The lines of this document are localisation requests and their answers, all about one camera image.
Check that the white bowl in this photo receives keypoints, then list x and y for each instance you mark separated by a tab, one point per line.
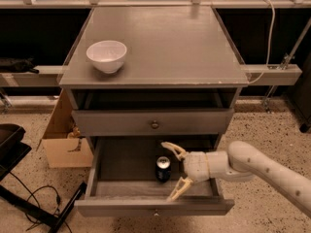
107	56

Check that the black stand frame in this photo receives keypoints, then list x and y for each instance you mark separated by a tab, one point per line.
12	151

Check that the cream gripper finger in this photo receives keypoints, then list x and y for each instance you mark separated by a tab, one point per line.
182	185
179	152

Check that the grey drawer cabinet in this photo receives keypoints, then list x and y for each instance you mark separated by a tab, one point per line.
178	58

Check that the blue pepsi can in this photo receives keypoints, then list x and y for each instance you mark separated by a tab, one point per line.
163	169

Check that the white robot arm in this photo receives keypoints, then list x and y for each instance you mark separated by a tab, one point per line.
239	163

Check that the black object on rail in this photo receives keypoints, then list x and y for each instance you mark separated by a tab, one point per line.
18	65

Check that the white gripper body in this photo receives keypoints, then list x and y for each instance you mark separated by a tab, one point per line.
196	167

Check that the cardboard box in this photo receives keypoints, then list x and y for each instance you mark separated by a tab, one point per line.
64	146

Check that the open grey drawer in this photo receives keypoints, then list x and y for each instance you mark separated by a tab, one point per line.
122	182

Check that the closed grey upper drawer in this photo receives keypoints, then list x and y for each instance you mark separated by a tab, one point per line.
151	123

